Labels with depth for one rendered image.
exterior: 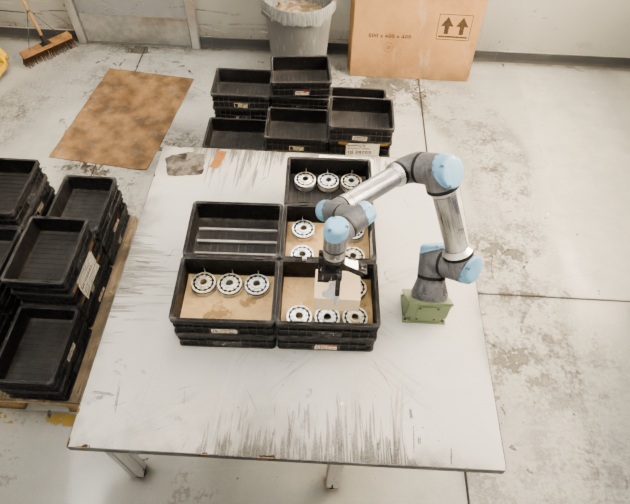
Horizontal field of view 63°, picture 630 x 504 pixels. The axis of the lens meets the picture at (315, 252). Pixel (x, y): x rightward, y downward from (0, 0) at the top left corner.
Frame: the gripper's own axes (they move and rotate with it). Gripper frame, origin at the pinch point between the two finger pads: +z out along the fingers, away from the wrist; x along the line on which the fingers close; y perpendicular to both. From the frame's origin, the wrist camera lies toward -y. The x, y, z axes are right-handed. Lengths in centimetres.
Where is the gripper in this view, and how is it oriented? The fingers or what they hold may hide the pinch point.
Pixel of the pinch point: (337, 288)
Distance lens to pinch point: 182.5
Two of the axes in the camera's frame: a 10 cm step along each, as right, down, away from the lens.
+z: -0.2, 5.9, 8.1
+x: -0.5, 8.1, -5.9
